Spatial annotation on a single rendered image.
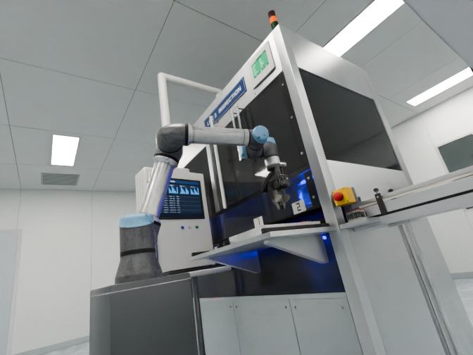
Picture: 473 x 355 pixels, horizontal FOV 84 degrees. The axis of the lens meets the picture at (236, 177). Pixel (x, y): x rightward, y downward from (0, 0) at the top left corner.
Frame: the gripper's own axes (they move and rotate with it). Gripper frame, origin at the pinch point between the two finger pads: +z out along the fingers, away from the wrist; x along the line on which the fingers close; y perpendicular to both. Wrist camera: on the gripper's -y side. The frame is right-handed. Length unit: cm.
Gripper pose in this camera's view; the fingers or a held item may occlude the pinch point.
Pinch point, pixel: (279, 207)
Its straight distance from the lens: 128.5
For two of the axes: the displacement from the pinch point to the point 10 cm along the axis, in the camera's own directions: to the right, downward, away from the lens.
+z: 1.7, 9.3, -3.3
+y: 5.4, -3.6, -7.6
